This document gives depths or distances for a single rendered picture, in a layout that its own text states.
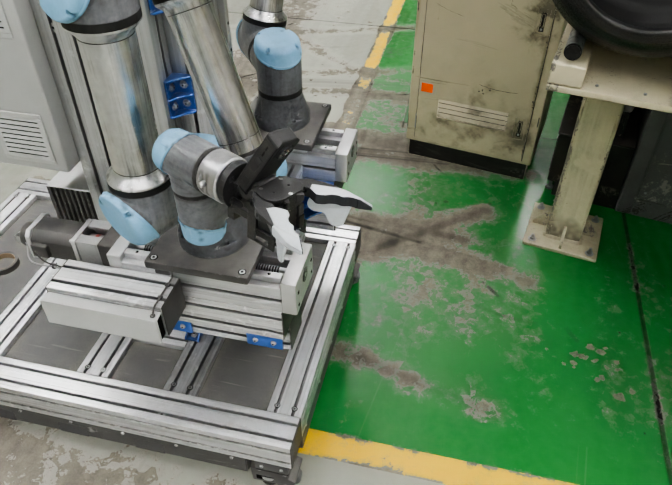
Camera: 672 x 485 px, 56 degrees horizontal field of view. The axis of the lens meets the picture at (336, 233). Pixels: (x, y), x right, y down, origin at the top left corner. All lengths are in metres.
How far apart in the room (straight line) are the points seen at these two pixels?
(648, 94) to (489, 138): 1.02
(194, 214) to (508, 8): 1.73
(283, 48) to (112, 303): 0.72
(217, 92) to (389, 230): 1.51
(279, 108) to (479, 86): 1.18
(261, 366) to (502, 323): 0.85
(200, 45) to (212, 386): 0.98
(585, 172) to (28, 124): 1.75
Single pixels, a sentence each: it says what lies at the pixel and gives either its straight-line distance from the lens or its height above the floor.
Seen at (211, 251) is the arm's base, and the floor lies 0.74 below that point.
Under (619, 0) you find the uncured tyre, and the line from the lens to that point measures 2.02.
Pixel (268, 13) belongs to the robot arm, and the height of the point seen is 0.97.
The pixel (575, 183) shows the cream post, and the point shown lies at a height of 0.27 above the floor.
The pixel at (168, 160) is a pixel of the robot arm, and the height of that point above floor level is 1.06.
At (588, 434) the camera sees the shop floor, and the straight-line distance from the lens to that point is 2.01.
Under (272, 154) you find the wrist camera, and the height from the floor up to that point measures 1.13.
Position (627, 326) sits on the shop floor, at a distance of 2.33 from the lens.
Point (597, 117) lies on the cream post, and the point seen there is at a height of 0.54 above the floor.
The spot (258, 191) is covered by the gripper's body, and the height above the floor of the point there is 1.08.
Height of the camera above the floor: 1.60
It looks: 41 degrees down
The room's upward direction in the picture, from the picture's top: straight up
